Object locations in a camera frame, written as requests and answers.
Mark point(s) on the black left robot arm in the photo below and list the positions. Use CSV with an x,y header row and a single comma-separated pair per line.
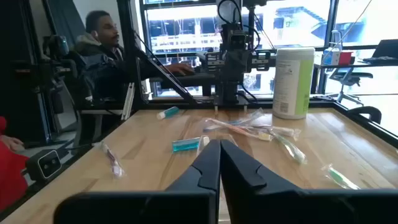
x,y
231,88

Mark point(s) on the person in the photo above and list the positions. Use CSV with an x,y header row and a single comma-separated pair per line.
x,y
9,174
102,34

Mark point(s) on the red box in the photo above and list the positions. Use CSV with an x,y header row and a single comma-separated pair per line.
x,y
345,58

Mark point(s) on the black office chair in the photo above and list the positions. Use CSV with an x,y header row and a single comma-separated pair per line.
x,y
84,71
348,76

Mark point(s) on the white green wipes canister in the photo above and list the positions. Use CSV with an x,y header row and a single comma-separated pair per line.
x,y
292,84

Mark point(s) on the large glass window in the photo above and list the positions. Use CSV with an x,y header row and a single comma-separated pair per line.
x,y
186,18

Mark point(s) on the black table-level camera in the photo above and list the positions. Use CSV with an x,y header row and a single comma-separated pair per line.
x,y
46,165

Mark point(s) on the black laptop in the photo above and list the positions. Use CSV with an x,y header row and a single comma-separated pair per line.
x,y
385,48

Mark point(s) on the teal mouthwash bottle white cap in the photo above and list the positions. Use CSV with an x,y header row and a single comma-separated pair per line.
x,y
186,145
169,112

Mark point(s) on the green toothbrush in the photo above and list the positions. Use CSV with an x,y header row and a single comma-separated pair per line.
x,y
340,179
290,149

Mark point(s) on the purple toothbrush in wrapper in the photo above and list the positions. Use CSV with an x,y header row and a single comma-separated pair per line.
x,y
113,161

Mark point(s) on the blue white box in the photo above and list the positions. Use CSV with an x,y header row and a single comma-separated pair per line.
x,y
331,56

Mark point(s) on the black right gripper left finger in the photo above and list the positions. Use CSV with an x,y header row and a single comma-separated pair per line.
x,y
186,205

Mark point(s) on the white metal bracket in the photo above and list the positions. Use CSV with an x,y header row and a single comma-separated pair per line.
x,y
128,101

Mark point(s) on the clear plastic bottle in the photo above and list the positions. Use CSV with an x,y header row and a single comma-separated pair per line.
x,y
335,39

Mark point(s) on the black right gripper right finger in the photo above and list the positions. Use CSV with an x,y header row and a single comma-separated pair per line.
x,y
280,205

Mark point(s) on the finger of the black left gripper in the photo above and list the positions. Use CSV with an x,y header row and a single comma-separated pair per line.
x,y
233,68
242,68

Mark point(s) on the black rig upright post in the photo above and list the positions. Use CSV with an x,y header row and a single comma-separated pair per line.
x,y
127,46

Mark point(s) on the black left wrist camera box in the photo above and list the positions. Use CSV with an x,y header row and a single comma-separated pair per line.
x,y
237,40

